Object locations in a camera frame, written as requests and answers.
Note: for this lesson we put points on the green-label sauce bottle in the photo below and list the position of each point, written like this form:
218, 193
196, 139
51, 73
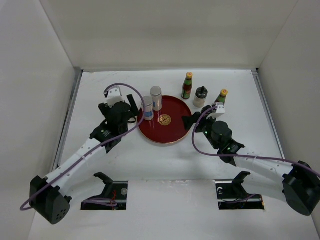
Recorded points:
187, 86
222, 97

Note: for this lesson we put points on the white bead jar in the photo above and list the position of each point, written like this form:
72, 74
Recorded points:
156, 95
148, 109

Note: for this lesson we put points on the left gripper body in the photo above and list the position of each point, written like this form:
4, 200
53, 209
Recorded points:
106, 109

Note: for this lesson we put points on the right green-label sauce bottle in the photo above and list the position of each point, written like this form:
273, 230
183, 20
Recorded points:
222, 97

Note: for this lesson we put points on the far black-lid seasoning jar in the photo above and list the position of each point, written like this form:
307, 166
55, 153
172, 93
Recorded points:
200, 97

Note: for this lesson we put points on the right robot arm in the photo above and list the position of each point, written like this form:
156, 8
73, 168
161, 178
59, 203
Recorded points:
294, 183

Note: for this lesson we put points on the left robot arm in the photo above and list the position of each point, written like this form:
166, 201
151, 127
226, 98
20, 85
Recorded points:
51, 196

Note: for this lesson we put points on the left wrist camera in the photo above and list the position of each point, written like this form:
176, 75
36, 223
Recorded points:
113, 96

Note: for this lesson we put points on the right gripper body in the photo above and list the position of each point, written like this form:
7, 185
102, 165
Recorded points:
205, 125

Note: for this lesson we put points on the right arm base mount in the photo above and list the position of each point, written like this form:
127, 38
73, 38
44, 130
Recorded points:
233, 197

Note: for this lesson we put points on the left green-label sauce bottle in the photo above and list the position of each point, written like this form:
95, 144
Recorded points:
187, 86

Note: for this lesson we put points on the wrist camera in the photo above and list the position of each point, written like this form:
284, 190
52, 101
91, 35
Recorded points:
218, 110
113, 96

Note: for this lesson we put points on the red round tray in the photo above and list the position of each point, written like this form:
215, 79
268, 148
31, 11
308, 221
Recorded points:
167, 125

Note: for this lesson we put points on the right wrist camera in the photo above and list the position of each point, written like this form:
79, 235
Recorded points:
218, 110

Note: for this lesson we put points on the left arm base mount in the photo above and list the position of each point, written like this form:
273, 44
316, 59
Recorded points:
112, 198

